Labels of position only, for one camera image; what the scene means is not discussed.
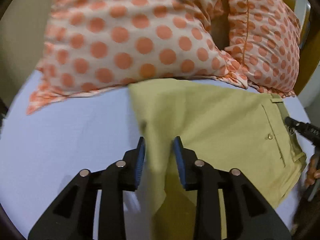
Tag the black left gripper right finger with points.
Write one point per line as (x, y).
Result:
(228, 205)

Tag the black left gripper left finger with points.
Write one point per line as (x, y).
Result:
(93, 197)

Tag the khaki pants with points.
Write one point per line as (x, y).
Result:
(226, 127)

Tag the person's right hand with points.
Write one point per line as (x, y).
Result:
(313, 173)

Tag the white bed sheet mattress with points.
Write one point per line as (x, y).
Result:
(42, 152)

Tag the polka dot pillow far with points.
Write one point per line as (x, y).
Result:
(264, 45)

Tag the polka dot pillow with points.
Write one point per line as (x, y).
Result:
(91, 46)
(264, 45)

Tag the polka dot pillow near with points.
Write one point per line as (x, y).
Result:
(91, 46)

